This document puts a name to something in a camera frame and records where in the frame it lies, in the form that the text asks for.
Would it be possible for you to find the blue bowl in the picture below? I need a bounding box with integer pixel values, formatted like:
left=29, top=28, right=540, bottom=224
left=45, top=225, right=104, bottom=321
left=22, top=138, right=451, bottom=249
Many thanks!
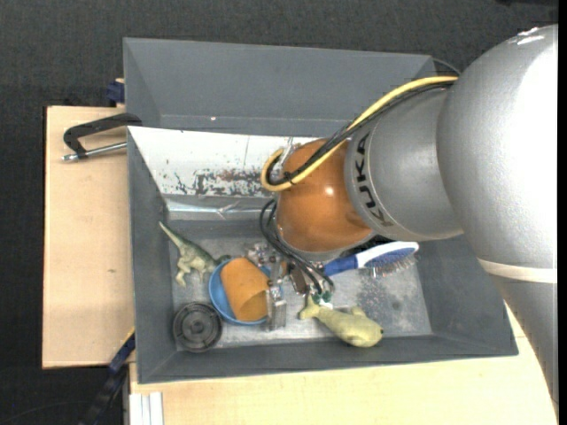
left=207, top=259, right=274, bottom=326

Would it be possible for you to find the pale brown flat board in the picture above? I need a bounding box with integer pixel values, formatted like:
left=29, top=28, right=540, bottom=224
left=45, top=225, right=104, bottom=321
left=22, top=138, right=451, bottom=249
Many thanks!
left=42, top=105, right=136, bottom=370

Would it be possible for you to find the green toy dinosaur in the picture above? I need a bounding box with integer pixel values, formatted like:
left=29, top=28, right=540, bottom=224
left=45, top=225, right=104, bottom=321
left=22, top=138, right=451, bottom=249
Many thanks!
left=159, top=221, right=232, bottom=289

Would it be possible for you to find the yellow-green plush whale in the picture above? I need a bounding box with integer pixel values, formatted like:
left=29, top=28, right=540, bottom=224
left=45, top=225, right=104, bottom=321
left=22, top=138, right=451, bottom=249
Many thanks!
left=297, top=297, right=385, bottom=349

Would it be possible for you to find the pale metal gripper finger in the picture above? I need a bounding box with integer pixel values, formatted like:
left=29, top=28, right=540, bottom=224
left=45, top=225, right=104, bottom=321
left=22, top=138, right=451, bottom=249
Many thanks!
left=265, top=286, right=279, bottom=332
left=276, top=288, right=289, bottom=331

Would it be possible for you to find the blue and white hairbrush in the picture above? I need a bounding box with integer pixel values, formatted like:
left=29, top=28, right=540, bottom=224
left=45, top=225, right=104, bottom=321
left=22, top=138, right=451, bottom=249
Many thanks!
left=322, top=241, right=421, bottom=280

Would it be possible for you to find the grey metal bin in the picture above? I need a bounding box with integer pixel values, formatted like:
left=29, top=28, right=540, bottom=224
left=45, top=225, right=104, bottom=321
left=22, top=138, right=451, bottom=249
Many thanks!
left=122, top=37, right=519, bottom=384

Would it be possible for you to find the black round lid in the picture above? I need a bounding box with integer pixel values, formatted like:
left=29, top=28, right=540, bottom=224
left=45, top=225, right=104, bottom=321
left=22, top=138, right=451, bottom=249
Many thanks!
left=172, top=301, right=224, bottom=354

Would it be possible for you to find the orange cup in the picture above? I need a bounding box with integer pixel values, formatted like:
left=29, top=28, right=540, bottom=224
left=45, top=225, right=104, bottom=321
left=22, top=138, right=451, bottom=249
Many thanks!
left=220, top=257, right=273, bottom=322

